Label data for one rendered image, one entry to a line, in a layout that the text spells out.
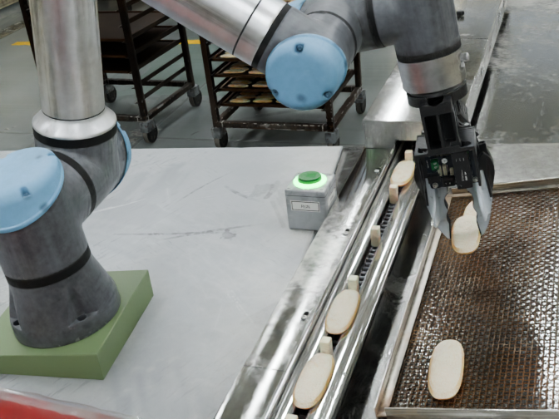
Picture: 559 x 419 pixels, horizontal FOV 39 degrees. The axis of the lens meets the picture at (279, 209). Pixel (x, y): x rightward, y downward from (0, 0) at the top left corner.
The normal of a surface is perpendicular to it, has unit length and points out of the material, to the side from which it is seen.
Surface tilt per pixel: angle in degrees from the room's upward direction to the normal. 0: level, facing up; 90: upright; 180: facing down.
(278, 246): 0
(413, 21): 92
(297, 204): 90
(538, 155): 0
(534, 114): 0
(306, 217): 90
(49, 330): 73
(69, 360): 90
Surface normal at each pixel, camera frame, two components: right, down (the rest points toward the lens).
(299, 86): -0.26, 0.51
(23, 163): -0.22, -0.79
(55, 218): 0.78, 0.17
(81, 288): 0.70, -0.11
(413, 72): -0.66, 0.47
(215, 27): -0.35, 0.65
